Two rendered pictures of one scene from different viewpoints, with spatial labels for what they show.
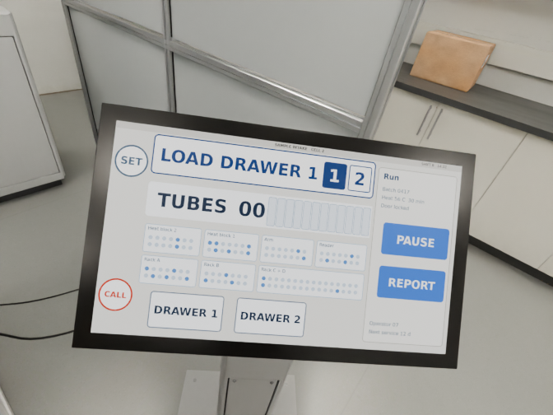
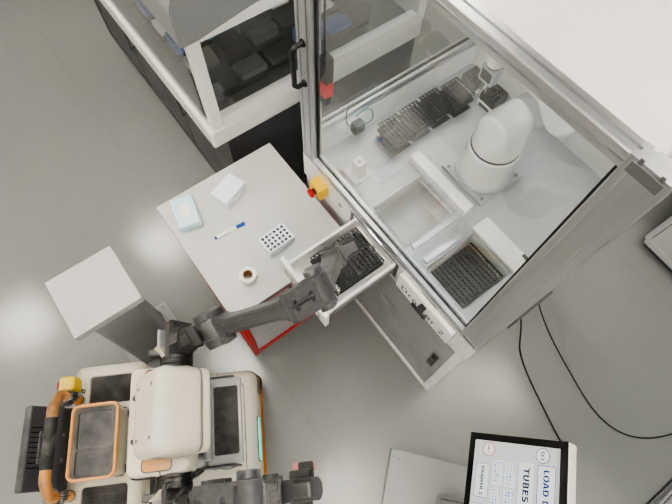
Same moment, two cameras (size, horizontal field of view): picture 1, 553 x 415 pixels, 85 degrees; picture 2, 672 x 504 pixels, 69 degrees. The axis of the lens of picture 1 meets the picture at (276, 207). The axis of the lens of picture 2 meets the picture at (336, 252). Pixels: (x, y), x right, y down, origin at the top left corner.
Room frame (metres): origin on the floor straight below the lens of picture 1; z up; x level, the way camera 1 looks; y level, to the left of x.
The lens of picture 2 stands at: (-0.23, -0.07, 2.60)
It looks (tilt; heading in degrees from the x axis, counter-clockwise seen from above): 65 degrees down; 108
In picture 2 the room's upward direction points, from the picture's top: 3 degrees clockwise
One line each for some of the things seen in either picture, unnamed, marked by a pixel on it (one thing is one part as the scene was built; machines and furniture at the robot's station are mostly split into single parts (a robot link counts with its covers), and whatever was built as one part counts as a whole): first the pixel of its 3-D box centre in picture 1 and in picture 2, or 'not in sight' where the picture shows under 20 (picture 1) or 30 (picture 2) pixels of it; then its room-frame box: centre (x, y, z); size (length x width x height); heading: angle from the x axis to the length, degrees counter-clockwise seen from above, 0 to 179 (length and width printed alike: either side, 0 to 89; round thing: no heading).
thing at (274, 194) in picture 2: not in sight; (263, 260); (-0.86, 0.73, 0.38); 0.62 x 0.58 x 0.76; 147
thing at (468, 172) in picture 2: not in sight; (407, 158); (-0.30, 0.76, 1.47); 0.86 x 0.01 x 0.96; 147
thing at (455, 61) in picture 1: (451, 59); not in sight; (2.44, -1.00, 1.04); 0.41 x 0.32 x 0.28; 57
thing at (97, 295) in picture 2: not in sight; (127, 318); (-1.32, 0.23, 0.38); 0.30 x 0.30 x 0.76; 57
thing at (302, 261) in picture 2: not in sight; (348, 261); (-0.41, 0.67, 0.86); 0.40 x 0.26 x 0.06; 57
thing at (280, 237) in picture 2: not in sight; (276, 239); (-0.73, 0.69, 0.78); 0.12 x 0.08 x 0.04; 60
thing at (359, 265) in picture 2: not in sight; (346, 262); (-0.42, 0.66, 0.87); 0.22 x 0.18 x 0.06; 57
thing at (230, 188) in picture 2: not in sight; (228, 191); (-1.01, 0.83, 0.79); 0.13 x 0.09 x 0.05; 77
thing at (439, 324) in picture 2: not in sight; (424, 307); (-0.09, 0.59, 0.87); 0.29 x 0.02 x 0.11; 147
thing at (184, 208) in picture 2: not in sight; (186, 212); (-1.13, 0.67, 0.78); 0.15 x 0.10 x 0.04; 134
